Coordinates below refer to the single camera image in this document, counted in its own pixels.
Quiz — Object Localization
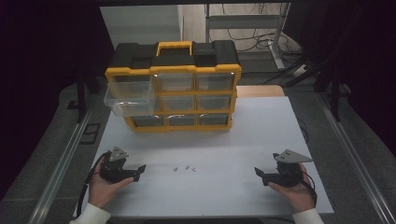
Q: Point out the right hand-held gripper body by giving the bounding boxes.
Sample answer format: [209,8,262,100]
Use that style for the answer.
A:
[267,148,314,189]

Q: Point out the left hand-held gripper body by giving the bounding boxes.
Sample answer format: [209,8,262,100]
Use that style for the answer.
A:
[99,146,138,184]

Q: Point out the clear plastic drawer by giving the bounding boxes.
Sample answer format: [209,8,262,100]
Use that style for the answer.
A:
[103,75,157,118]

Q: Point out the person's right hand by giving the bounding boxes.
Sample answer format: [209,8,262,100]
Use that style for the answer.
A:
[268,163,316,214]

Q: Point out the person's left hand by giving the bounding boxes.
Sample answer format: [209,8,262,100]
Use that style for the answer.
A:
[88,166,134,209]

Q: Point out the black floor plate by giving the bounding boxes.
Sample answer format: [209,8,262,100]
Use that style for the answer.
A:
[78,122,102,146]

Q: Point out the black metal stand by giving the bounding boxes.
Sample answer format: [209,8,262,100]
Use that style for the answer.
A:
[66,62,101,124]
[314,62,353,122]

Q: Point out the wooden board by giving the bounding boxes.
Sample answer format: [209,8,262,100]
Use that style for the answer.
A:
[235,85,286,98]

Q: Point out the set of closed clear drawers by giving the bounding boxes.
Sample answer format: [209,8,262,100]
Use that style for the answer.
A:
[130,72,235,127]

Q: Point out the black tripod legs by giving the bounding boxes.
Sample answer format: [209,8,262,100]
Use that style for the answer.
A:
[262,55,316,87]

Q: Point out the yellow black parts organizer case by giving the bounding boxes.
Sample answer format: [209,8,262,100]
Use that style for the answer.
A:
[105,40,243,133]

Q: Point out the dark curtain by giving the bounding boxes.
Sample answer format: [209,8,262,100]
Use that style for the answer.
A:
[0,0,114,200]
[289,0,396,157]

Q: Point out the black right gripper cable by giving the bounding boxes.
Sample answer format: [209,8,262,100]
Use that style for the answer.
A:
[300,169,318,208]

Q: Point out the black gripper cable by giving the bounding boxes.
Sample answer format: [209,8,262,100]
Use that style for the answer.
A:
[76,151,110,218]
[300,169,318,208]

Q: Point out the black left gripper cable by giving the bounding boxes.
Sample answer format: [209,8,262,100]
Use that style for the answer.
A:
[76,151,110,218]

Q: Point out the aluminium rail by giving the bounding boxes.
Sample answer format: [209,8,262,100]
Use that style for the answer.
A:
[317,92,396,224]
[27,102,97,224]

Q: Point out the tangle of black cables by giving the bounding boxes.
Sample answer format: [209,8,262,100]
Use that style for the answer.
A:
[221,3,302,54]

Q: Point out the white metal desk frame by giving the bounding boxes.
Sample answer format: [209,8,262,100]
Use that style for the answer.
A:
[205,3,292,71]

